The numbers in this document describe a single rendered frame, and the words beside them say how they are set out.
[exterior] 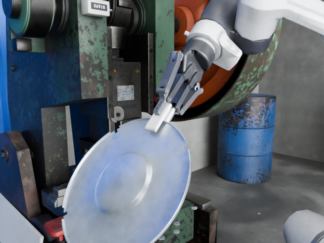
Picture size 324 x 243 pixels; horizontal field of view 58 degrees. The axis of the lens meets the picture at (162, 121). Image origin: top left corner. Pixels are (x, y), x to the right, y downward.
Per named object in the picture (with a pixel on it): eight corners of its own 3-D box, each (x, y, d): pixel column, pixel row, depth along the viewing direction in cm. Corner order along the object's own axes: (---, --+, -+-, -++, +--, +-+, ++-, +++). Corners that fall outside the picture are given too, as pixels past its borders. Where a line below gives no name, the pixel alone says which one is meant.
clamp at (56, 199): (99, 193, 107) (98, 165, 105) (54, 208, 95) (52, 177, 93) (90, 188, 111) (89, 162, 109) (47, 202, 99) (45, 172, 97)
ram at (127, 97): (150, 140, 107) (149, 57, 102) (116, 148, 97) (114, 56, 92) (121, 133, 120) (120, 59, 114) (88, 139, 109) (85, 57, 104)
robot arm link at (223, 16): (271, 38, 63) (260, 68, 72) (289, -1, 68) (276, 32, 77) (194, 13, 68) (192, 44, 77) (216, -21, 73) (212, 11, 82)
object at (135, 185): (215, 217, 42) (213, 215, 42) (60, 292, 49) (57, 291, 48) (170, 98, 63) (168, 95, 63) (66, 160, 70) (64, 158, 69)
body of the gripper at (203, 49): (195, 63, 74) (179, 91, 70) (180, 36, 68) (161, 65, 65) (221, 62, 69) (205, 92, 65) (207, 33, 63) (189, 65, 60)
